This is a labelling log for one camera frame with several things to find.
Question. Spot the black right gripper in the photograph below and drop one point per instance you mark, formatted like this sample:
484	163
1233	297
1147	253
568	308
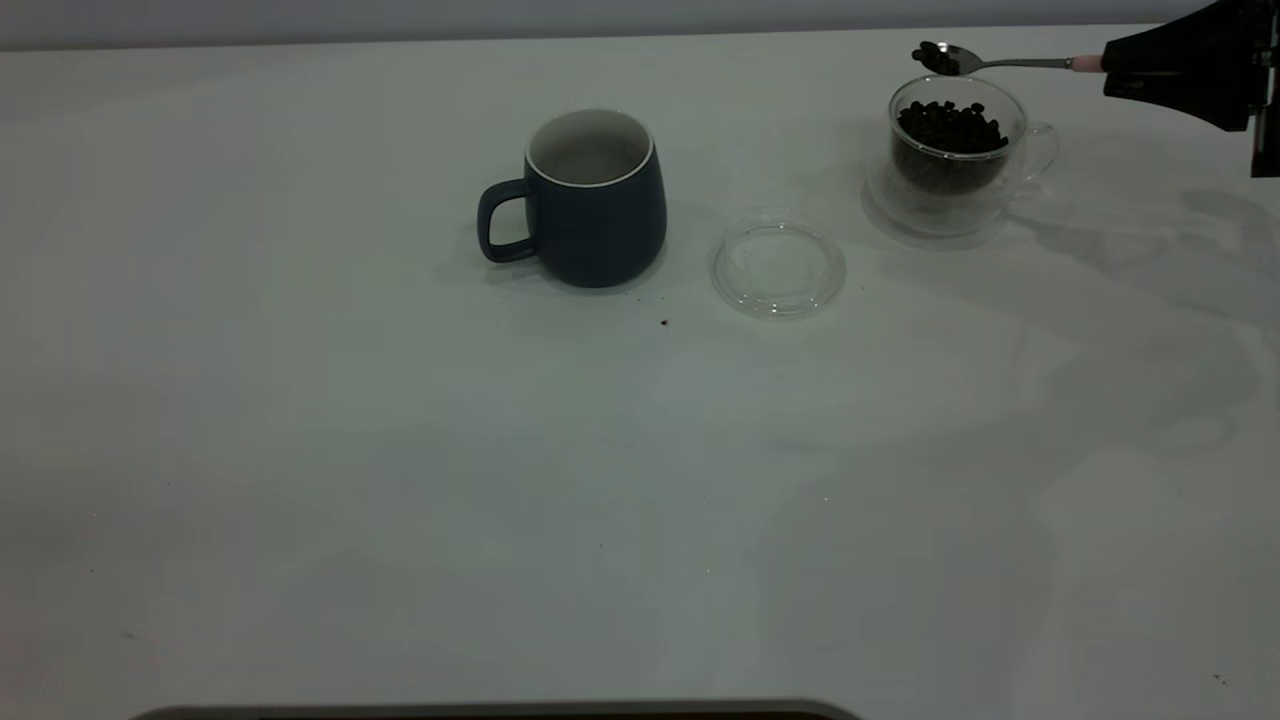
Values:
1268	100

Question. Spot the small scooped coffee bean heap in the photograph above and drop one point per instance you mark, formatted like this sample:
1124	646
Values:
935	58

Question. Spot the dark grey ceramic mug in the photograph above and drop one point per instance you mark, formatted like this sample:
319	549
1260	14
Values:
600	230

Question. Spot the coffee beans in glass cup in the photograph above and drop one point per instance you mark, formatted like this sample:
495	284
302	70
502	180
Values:
950	135

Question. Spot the clear round glass lid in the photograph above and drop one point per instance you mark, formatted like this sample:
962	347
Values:
778	270

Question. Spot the clear double-wall glass cup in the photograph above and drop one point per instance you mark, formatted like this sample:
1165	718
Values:
930	215

